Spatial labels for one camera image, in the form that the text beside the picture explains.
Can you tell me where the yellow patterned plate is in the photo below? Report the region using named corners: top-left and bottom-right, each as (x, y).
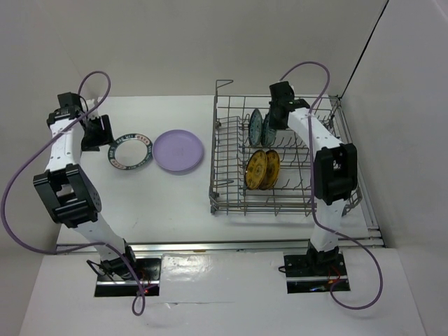
top-left (244, 150), bottom-right (267, 190)
top-left (260, 150), bottom-right (280, 190)

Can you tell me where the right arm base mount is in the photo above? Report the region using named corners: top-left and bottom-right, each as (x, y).
top-left (278, 253), bottom-right (351, 294)

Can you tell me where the purple cable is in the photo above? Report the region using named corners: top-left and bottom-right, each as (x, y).
top-left (279, 62), bottom-right (383, 310)
top-left (1, 71), bottom-right (155, 316)

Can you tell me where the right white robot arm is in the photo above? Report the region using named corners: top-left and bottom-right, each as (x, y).
top-left (269, 81), bottom-right (358, 274)

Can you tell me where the left yellow patterned plate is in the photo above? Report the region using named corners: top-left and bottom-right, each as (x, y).
top-left (244, 150), bottom-right (267, 190)

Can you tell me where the blue patterned plate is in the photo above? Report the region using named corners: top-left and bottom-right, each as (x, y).
top-left (248, 108), bottom-right (263, 147)
top-left (261, 113), bottom-right (277, 147)

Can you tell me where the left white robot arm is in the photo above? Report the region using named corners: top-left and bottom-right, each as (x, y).
top-left (33, 92), bottom-right (138, 280)

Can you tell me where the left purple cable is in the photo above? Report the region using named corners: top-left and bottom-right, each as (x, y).
top-left (1, 71), bottom-right (155, 316)

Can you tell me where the right yellow patterned plate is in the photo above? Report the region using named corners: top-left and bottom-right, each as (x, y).
top-left (260, 150), bottom-right (280, 190)

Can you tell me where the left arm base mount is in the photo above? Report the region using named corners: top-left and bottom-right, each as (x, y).
top-left (94, 257), bottom-right (162, 298)

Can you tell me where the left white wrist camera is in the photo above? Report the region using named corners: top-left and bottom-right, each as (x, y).
top-left (85, 99), bottom-right (97, 114)

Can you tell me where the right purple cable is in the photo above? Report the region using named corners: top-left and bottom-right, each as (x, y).
top-left (279, 62), bottom-right (383, 310)

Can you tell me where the white plate floral rim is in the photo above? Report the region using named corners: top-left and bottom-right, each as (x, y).
top-left (108, 133), bottom-right (153, 171)

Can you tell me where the silver aluminium rail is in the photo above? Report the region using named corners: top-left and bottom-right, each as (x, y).
top-left (55, 239), bottom-right (316, 256)

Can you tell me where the grey wire dish rack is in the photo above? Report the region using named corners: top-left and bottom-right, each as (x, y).
top-left (209, 79), bottom-right (361, 218)

